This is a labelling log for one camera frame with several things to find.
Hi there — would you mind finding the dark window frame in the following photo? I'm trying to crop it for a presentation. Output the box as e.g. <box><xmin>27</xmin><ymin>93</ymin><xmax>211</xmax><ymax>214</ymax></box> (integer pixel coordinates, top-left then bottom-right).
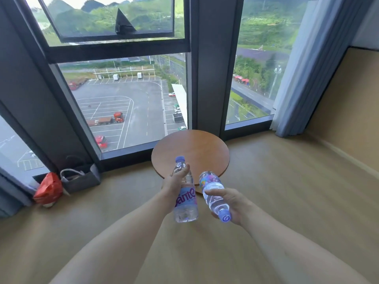
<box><xmin>0</xmin><ymin>0</ymin><xmax>276</xmax><ymax>175</ymax></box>

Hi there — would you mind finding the grey blue curtain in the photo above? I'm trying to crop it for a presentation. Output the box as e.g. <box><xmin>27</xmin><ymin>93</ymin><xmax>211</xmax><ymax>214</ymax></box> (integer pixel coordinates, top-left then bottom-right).
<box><xmin>270</xmin><ymin>0</ymin><xmax>366</xmax><ymax>138</ymax></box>

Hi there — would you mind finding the round wooden side table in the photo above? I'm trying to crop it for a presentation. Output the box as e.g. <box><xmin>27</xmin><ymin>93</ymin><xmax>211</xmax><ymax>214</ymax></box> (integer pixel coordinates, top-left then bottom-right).
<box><xmin>151</xmin><ymin>129</ymin><xmax>230</xmax><ymax>195</ymax></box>

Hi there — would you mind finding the grey paper shopping bag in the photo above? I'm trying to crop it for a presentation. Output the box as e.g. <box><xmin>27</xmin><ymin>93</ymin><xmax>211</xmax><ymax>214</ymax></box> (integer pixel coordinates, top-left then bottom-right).
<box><xmin>60</xmin><ymin>164</ymin><xmax>101</xmax><ymax>194</ymax></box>

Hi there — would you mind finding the clear water bottle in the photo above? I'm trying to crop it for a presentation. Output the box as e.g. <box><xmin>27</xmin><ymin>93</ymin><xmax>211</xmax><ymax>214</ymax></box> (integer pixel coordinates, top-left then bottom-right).
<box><xmin>172</xmin><ymin>156</ymin><xmax>199</xmax><ymax>223</ymax></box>
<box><xmin>199</xmin><ymin>171</ymin><xmax>232</xmax><ymax>223</ymax></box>

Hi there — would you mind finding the red plastic bag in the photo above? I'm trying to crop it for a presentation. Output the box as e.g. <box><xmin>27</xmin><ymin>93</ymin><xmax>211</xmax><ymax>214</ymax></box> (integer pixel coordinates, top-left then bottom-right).
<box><xmin>33</xmin><ymin>172</ymin><xmax>64</xmax><ymax>205</ymax></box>

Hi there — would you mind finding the person's left hand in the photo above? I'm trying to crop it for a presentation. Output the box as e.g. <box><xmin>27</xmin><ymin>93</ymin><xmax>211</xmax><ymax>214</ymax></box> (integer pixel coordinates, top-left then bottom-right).
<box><xmin>161</xmin><ymin>164</ymin><xmax>190</xmax><ymax>215</ymax></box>

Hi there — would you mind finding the person's right forearm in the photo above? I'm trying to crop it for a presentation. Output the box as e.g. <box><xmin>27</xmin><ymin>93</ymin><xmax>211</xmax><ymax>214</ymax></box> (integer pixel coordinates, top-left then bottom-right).
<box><xmin>240</xmin><ymin>204</ymin><xmax>372</xmax><ymax>284</ymax></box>

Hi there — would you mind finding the person's right hand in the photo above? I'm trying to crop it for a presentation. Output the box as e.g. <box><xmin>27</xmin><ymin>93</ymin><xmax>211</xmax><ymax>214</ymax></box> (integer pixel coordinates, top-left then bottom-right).
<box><xmin>205</xmin><ymin>188</ymin><xmax>255</xmax><ymax>226</ymax></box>

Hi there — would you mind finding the person's left forearm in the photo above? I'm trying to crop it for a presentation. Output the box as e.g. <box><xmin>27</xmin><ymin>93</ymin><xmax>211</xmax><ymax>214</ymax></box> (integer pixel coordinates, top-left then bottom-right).
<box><xmin>50</xmin><ymin>194</ymin><xmax>175</xmax><ymax>284</ymax></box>

